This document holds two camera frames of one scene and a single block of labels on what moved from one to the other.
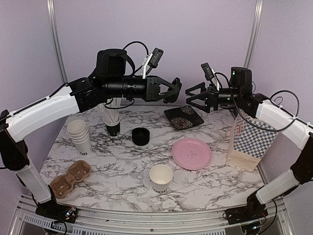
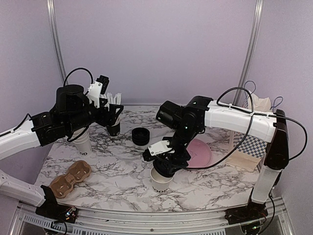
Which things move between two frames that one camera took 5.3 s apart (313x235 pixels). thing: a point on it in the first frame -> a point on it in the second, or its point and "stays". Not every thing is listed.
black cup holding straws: (113, 129) stays
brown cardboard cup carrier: (62, 185) stays
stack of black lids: (140, 136) stays
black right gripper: (212, 98) -> (178, 158)
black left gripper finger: (174, 87) -> (120, 106)
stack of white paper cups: (78, 133) stays
